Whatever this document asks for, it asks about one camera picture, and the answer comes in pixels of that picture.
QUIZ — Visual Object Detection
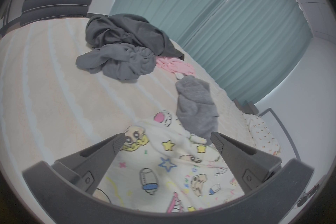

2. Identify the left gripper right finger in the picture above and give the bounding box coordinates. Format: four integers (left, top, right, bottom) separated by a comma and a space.
211, 132, 283, 193

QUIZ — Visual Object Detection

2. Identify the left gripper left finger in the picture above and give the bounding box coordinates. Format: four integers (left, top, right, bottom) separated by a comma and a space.
54, 132, 126, 196

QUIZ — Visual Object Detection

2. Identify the white printed pyjama top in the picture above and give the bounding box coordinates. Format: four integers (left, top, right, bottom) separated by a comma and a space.
93, 110, 246, 214

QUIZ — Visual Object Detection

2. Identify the white printed pillow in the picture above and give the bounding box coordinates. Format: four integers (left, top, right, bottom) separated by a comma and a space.
244, 114, 281, 155

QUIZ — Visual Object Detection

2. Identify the grey white bedside table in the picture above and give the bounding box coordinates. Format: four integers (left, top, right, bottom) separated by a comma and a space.
232, 98, 260, 116

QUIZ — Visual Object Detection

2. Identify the grey sweater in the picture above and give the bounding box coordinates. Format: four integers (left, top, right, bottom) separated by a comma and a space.
175, 76, 219, 143

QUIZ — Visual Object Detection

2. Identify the bed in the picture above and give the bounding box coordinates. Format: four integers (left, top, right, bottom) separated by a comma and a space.
0, 17, 302, 214

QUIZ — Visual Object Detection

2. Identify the dark grey garment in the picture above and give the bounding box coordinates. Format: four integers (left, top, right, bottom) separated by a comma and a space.
76, 43, 156, 81

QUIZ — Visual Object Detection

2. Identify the pink garment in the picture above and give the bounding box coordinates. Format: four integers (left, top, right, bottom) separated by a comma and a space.
155, 56, 196, 77

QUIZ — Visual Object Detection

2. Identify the black garment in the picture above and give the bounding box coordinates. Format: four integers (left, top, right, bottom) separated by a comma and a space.
85, 13, 185, 61

